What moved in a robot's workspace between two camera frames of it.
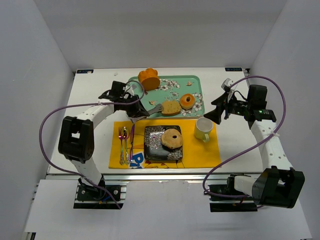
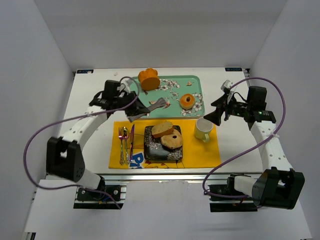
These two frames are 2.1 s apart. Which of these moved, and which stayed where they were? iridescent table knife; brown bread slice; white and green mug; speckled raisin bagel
Moved: brown bread slice
Stayed: white and green mug; iridescent table knife; speckled raisin bagel
